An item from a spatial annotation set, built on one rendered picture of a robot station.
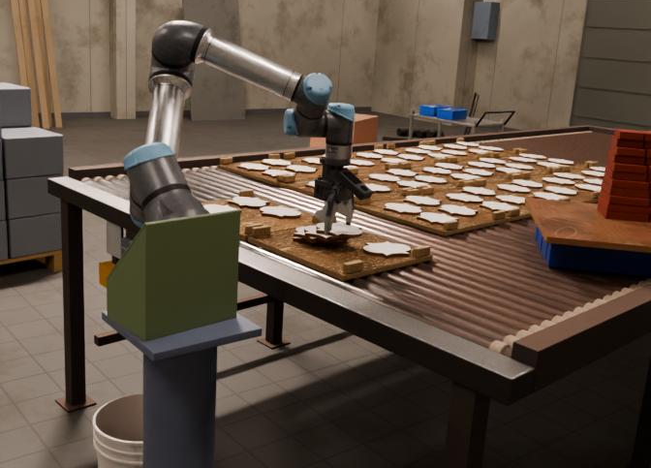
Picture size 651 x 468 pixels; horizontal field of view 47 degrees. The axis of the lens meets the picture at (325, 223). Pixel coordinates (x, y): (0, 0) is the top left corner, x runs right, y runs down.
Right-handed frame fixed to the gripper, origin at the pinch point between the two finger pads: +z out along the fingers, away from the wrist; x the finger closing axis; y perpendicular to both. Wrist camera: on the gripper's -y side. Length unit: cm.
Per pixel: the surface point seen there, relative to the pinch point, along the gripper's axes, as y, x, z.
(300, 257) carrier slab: 1.3, 16.1, 5.1
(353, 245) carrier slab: -2.4, -4.2, 5.1
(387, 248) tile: -12.7, -5.8, 4.0
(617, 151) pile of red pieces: -58, -59, -25
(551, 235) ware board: -54, -22, -5
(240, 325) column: -8, 51, 12
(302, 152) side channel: 103, -121, 5
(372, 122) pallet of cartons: 236, -404, 25
